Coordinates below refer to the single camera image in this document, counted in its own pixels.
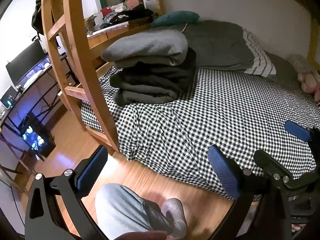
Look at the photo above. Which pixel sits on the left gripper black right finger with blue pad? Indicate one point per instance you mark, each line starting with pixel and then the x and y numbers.
pixel 272 218

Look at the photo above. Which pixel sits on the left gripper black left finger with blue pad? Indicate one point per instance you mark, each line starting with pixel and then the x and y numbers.
pixel 43 218

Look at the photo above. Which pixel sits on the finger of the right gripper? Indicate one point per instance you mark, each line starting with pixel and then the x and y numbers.
pixel 311 136
pixel 278 172

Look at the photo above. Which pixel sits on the grey knit zip sweater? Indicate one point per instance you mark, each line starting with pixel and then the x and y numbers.
pixel 155 46

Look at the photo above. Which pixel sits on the stack of dark folded clothes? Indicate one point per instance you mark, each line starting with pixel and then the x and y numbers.
pixel 153 83

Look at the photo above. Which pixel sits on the clutter of clothes on desk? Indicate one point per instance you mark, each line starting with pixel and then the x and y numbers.
pixel 129 10

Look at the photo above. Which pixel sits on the operator hand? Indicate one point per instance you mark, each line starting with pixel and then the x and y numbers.
pixel 156 235

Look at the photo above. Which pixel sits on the pink plush toy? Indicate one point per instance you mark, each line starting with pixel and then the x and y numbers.
pixel 310 82

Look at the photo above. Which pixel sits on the black white gingham bedsheet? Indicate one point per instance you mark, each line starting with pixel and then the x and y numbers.
pixel 239 113

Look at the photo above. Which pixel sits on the grey checked pillow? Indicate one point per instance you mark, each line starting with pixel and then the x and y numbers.
pixel 290 72

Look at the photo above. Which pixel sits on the white speckled pillow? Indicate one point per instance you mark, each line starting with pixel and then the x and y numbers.
pixel 299 63

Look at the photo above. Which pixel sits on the light blue jeans leg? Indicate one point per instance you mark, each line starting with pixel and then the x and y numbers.
pixel 120 210

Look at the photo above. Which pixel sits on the glowing computer tower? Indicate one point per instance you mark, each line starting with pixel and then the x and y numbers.
pixel 36 135

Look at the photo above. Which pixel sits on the grey sock foot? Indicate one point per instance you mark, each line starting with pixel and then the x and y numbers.
pixel 173 211

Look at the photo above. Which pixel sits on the black metal desk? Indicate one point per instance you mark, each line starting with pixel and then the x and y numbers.
pixel 39 93

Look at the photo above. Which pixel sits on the dark grey striped duvet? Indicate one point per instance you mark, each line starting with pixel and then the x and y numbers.
pixel 226 46

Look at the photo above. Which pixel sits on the black computer monitor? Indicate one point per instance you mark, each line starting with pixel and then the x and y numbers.
pixel 25 61

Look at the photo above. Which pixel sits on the teal pillow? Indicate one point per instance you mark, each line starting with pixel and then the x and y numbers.
pixel 175 18

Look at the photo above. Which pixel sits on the black backpack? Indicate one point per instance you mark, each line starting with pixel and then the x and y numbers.
pixel 36 21

